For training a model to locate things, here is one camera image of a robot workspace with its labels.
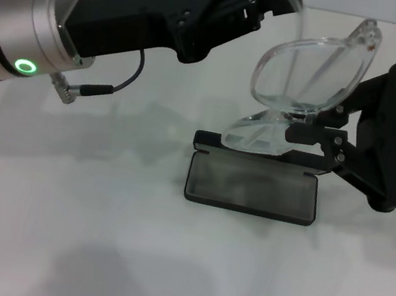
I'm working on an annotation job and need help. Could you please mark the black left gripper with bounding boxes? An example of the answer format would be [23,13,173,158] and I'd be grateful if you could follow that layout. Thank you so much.
[61,0,299,81]

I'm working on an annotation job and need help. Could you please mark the clear white glasses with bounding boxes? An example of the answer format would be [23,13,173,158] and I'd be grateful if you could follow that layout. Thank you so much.
[219,0,391,173]

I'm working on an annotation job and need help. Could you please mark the black glasses case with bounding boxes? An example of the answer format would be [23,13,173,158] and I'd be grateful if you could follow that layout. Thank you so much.
[181,128,331,230]

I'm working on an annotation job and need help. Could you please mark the grey left gripper cable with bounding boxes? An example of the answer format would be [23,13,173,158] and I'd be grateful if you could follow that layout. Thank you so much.
[47,33,148,118]

